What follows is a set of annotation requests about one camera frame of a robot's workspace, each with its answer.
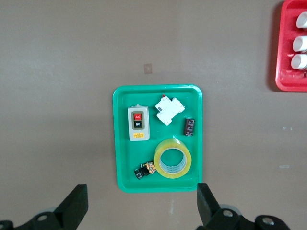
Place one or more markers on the small black cylindrical component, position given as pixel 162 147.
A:
pixel 140 173

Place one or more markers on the yellow packing tape roll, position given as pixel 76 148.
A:
pixel 168 145

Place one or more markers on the small orange patterned component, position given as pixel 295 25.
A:
pixel 151 167

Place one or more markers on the grey on-off switch box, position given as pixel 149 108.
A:
pixel 138 112

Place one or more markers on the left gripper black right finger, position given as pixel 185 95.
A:
pixel 207 206

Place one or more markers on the white brass pipe fitting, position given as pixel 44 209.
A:
pixel 299 43
pixel 302 20
pixel 298 61

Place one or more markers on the white circuit breaker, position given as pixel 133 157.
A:
pixel 169 110

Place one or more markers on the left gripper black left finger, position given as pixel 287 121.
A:
pixel 72 208

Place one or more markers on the clear tape piece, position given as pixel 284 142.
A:
pixel 284 166
pixel 287 128

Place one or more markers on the green plastic tray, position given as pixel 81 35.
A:
pixel 124 167

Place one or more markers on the red tray holding fittings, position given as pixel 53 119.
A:
pixel 284 48

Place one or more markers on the black cylindrical capacitor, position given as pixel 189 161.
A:
pixel 189 127

